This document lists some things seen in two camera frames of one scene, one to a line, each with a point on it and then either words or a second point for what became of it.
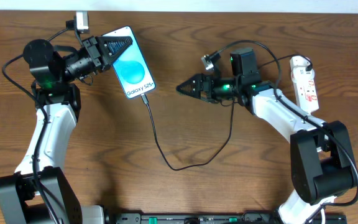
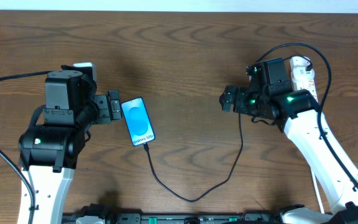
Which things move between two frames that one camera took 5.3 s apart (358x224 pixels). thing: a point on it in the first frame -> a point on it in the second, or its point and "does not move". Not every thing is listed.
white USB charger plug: [300, 74] does not move
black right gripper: [202, 88] -> [239, 100]
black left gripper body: [95, 53] -> [105, 109]
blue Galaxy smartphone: [132, 70] -> [137, 121]
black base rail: [219, 218] does not move
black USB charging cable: [307, 66] -> [205, 194]
